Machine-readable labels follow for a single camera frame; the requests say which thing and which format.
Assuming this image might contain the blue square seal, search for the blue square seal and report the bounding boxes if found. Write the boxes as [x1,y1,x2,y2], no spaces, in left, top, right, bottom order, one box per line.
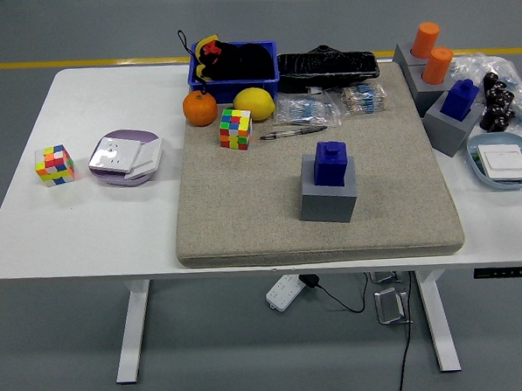
[438,78,482,124]
[310,139,353,188]

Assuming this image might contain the grey cube seal holder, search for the grey cube seal holder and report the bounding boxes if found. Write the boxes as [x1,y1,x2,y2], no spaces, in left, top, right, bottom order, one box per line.
[405,60,453,120]
[296,151,360,224]
[422,87,490,160]
[392,41,426,69]

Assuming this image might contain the orange cylinder seal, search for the orange cylinder seal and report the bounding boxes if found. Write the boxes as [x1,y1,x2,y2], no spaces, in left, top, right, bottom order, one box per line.
[408,21,442,60]
[419,45,456,87]

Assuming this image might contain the grey-brown fabric mat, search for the grey-brown fabric mat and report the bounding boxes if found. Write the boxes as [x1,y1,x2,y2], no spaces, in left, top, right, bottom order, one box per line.
[166,58,466,271]

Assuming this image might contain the clear ballpoint pen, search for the clear ballpoint pen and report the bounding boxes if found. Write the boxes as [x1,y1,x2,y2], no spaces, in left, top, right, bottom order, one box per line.
[259,123,329,141]

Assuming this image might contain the multicolour puzzle cube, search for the multicolour puzzle cube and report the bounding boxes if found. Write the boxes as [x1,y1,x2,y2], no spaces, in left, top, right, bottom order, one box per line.
[33,143,77,189]
[218,107,254,152]

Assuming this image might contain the yellow lemon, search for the yellow lemon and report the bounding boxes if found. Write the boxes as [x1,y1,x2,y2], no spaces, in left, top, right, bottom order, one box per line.
[232,86,277,122]

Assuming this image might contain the clear bag blue resistors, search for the clear bag blue resistors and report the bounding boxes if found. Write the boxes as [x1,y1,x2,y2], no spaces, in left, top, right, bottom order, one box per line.
[274,90,343,130]

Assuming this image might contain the white power strip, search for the white power strip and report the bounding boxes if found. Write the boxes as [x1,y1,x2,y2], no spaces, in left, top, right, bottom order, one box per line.
[264,273,306,312]

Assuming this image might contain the orange fruit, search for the orange fruit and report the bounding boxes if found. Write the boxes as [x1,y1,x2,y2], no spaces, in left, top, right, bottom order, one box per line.
[181,89,219,129]

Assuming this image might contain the blue plastic bin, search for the blue plastic bin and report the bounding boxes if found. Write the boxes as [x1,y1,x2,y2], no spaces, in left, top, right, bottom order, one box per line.
[184,38,282,107]

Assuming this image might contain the black cloth pouch yellow trim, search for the black cloth pouch yellow trim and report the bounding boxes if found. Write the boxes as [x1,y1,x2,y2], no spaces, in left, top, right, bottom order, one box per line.
[191,31,276,84]

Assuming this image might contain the clear bag brown resistors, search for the clear bag brown resistors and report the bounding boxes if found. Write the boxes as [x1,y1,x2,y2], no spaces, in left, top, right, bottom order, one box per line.
[340,83,389,118]

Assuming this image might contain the black plastic-wrapped long bag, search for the black plastic-wrapped long bag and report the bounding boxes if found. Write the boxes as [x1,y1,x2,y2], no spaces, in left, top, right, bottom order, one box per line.
[275,41,381,94]

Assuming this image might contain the purple plate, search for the purple plate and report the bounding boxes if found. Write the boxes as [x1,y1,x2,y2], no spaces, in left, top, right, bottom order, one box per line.
[86,127,165,191]

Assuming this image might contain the white table leg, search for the white table leg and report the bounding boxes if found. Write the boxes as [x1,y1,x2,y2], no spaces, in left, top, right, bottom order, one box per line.
[413,267,463,374]
[110,278,157,385]

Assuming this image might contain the light blue plate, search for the light blue plate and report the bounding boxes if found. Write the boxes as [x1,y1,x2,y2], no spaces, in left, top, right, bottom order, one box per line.
[465,131,522,193]

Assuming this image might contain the crumpled clear plastic bag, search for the crumpled clear plastic bag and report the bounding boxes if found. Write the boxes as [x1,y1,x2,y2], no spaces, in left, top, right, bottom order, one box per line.
[448,50,522,129]

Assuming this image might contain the black table control panel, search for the black table control panel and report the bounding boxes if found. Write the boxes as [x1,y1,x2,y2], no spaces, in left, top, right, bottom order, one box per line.
[473,267,522,281]

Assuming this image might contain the black plug with cable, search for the black plug with cable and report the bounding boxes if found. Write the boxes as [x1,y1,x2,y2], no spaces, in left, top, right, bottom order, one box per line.
[298,269,419,391]

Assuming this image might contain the white wall switch panel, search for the white wall switch panel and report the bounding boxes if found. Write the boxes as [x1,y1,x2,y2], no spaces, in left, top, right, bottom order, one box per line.
[122,137,165,181]
[477,143,522,183]

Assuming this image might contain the small silver metal bracket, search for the small silver metal bracket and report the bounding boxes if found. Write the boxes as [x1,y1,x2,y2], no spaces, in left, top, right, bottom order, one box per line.
[368,269,403,286]

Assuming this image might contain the white wall socket panel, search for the white wall socket panel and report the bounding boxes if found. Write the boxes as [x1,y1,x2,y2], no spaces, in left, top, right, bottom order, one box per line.
[87,134,146,175]

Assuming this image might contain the black cord loop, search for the black cord loop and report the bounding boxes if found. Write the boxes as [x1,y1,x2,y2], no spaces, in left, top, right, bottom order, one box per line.
[176,28,208,98]

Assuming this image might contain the large silver metal bracket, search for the large silver metal bracket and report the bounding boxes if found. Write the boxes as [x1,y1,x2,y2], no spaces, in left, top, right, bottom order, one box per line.
[373,286,412,327]

